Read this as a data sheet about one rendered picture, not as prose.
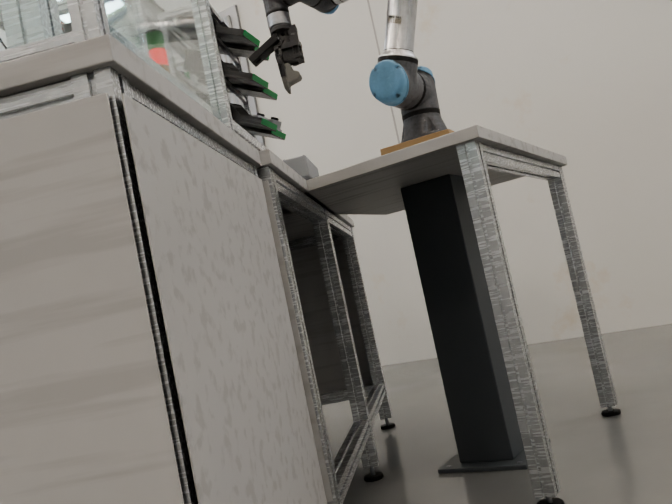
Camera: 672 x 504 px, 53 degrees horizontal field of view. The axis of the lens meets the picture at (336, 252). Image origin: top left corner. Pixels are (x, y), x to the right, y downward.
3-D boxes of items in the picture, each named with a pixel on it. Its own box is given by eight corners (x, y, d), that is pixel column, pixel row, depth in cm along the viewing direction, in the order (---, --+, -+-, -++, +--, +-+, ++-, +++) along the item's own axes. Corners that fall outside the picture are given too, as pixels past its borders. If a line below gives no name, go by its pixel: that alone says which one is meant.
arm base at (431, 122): (460, 140, 204) (454, 109, 205) (435, 135, 192) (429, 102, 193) (418, 154, 213) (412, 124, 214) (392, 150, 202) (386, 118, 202)
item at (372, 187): (567, 164, 225) (565, 156, 226) (479, 136, 148) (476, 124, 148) (386, 214, 261) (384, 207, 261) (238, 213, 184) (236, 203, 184)
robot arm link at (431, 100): (446, 111, 206) (438, 69, 207) (428, 104, 194) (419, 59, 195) (412, 122, 212) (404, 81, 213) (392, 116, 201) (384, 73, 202)
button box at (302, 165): (321, 186, 209) (317, 166, 209) (309, 175, 188) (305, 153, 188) (299, 191, 209) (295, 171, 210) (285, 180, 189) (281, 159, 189)
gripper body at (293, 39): (301, 57, 211) (293, 20, 211) (274, 63, 212) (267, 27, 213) (305, 65, 218) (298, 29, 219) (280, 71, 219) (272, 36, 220)
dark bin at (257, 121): (276, 131, 243) (280, 111, 243) (261, 124, 231) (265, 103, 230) (208, 119, 252) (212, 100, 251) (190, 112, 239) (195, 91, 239)
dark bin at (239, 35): (258, 47, 246) (263, 27, 245) (243, 36, 233) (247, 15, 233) (192, 38, 254) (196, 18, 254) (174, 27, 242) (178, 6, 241)
